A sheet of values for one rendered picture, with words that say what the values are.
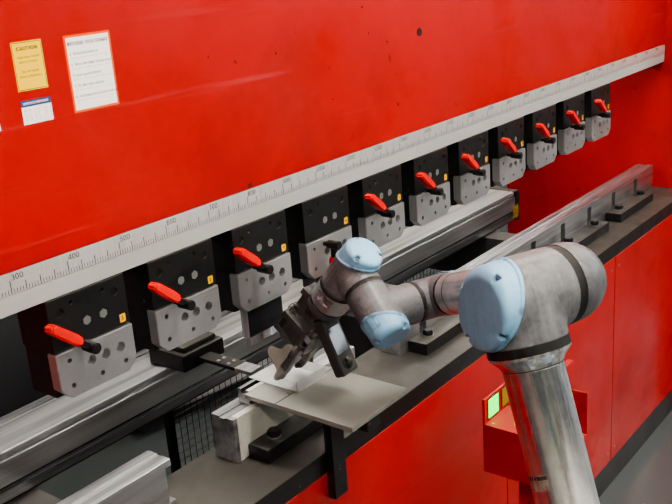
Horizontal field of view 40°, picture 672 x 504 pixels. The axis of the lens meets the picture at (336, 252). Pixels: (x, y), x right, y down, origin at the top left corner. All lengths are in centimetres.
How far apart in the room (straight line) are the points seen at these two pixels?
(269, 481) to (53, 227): 65
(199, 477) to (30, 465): 31
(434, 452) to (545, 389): 97
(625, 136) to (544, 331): 249
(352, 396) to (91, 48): 80
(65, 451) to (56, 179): 66
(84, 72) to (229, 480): 81
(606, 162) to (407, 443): 192
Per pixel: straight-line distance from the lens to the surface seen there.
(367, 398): 177
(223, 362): 196
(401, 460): 210
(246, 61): 169
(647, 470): 350
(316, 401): 177
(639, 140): 368
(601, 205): 320
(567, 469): 130
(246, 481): 179
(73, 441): 191
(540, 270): 126
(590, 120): 302
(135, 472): 169
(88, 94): 146
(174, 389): 205
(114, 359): 155
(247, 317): 180
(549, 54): 272
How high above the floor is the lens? 181
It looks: 18 degrees down
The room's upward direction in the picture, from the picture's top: 4 degrees counter-clockwise
